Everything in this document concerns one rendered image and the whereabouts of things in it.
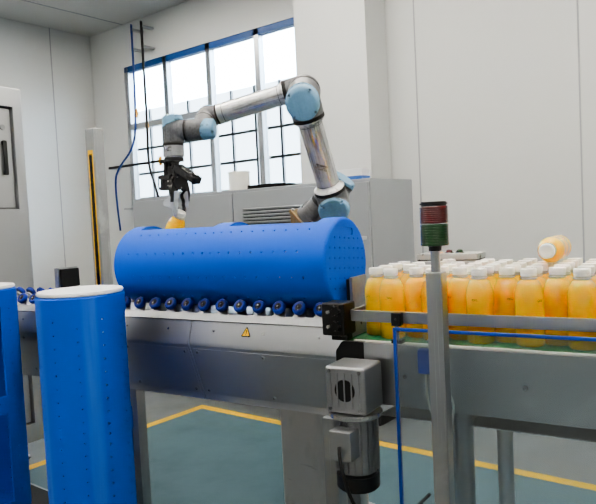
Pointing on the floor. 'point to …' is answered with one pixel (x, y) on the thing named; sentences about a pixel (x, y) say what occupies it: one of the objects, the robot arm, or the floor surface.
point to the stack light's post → (440, 387)
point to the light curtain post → (98, 206)
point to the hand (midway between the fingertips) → (180, 212)
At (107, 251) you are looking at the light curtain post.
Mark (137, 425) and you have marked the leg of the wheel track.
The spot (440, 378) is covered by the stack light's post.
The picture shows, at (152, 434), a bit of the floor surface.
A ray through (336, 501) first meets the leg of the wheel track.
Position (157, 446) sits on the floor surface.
